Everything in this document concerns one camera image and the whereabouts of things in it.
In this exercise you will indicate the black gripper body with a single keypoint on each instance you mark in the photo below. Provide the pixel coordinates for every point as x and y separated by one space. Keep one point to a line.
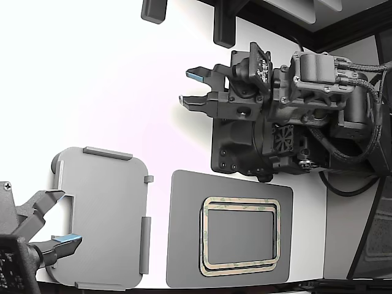
232 110

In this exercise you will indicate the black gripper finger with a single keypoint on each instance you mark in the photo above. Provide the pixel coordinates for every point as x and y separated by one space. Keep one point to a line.
199 104
33 211
61 248
216 75

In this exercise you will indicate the tan rectangular adhesive frame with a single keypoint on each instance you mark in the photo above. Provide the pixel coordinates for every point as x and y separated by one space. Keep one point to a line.
242 200
242 270

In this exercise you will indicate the black six-joint robot arm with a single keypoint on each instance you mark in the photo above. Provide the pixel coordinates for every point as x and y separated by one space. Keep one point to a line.
239 144

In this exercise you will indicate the grey plastic holder tray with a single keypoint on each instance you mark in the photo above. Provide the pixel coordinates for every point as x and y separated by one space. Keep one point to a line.
104 214

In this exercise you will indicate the dark grey rounded block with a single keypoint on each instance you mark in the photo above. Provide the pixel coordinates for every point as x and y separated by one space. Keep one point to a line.
153 10

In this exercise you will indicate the dark grey textured mat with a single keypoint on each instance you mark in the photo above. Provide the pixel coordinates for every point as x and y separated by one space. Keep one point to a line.
183 229

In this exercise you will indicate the black side panel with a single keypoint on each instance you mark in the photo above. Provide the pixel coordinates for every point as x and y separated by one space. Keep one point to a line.
382 199

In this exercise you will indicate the black edge strip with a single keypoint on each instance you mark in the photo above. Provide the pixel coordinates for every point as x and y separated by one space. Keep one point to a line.
343 286

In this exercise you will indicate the black camera with circuit board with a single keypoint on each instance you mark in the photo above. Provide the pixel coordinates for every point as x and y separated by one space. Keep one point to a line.
9 266
260 65

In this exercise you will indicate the black rectangular post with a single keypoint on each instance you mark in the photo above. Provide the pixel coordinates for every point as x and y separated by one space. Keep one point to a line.
225 24

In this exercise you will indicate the black overhead frame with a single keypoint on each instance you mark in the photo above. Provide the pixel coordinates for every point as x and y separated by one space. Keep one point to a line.
337 30

